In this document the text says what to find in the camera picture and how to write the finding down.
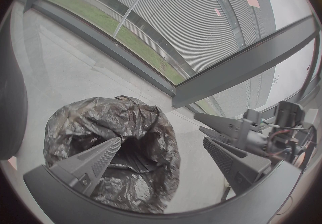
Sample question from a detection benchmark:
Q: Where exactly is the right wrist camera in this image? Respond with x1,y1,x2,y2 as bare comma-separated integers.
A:
244,108,263,132

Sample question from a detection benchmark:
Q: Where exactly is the window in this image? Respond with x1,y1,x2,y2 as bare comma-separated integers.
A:
24,0,322,123

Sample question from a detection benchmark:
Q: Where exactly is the dark grey round chair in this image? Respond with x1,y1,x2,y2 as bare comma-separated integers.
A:
0,17,29,160

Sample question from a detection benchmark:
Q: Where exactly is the black plastic bag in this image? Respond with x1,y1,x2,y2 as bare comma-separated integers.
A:
43,95,181,214

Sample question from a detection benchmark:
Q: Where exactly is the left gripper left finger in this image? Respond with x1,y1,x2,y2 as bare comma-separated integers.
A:
49,137,122,197

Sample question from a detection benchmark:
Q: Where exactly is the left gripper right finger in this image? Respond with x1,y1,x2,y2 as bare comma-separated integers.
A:
203,136,272,197

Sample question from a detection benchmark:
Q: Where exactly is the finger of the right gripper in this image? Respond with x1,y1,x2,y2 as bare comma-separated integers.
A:
199,128,239,150
194,112,244,141

